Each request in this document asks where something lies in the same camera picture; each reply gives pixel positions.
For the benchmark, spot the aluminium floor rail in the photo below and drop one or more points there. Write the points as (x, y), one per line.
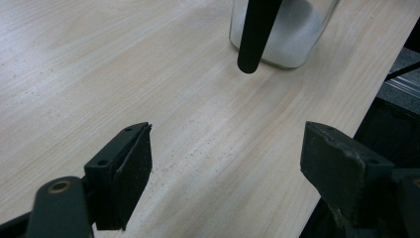
(404, 87)

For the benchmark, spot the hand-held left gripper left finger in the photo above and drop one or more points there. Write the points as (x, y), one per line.
(125, 175)

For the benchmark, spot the glass jar with black lid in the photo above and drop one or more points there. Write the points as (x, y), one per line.
(297, 39)

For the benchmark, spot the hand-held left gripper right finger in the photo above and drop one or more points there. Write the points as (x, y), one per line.
(346, 178)

